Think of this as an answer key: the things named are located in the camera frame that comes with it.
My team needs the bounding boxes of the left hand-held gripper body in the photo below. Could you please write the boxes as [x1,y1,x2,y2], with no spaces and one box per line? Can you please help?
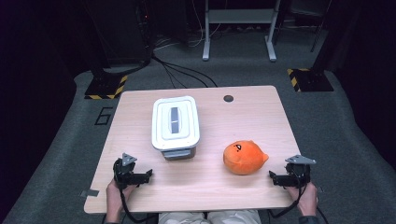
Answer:
[112,152,148,190]

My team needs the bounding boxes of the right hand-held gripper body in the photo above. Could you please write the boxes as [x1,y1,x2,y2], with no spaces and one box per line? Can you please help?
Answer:
[278,154,318,189]

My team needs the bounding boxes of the orange plush toy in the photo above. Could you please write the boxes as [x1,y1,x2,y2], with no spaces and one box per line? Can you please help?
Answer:
[222,139,270,176]

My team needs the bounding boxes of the white lidded plastic container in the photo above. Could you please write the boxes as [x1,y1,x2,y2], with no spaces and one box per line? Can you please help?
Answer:
[150,95,201,152]

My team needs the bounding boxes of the person's right hand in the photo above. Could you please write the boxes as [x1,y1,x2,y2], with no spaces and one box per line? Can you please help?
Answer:
[286,181,318,217]

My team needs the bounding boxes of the person's left hand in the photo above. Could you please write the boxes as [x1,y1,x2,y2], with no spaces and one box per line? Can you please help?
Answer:
[105,178,138,220]

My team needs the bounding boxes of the person's beige pants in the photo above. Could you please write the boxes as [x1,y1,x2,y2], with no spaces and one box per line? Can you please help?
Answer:
[158,209,263,224]

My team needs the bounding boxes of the striped black stand base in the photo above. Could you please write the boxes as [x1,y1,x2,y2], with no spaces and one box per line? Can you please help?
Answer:
[84,74,129,101]
[286,67,335,93]

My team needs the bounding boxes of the dark equipment cabinet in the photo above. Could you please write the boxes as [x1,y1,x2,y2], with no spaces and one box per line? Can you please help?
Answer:
[83,0,154,67]

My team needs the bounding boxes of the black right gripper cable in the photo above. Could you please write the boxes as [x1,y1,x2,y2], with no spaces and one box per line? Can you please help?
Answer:
[267,178,304,219]

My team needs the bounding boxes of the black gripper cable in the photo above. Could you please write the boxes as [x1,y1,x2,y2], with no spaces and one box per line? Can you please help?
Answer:
[119,186,158,224]
[267,178,304,219]

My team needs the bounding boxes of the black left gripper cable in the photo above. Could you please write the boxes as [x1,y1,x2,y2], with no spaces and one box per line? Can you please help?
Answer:
[119,186,158,224]

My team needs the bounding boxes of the thin black cable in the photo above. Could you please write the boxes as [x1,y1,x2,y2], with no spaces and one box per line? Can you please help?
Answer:
[317,206,330,224]

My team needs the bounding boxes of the black floor cables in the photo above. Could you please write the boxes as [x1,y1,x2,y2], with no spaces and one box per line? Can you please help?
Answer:
[151,54,219,89]

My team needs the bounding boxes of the white metal table frame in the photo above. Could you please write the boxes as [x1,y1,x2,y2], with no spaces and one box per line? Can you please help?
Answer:
[202,0,283,63]

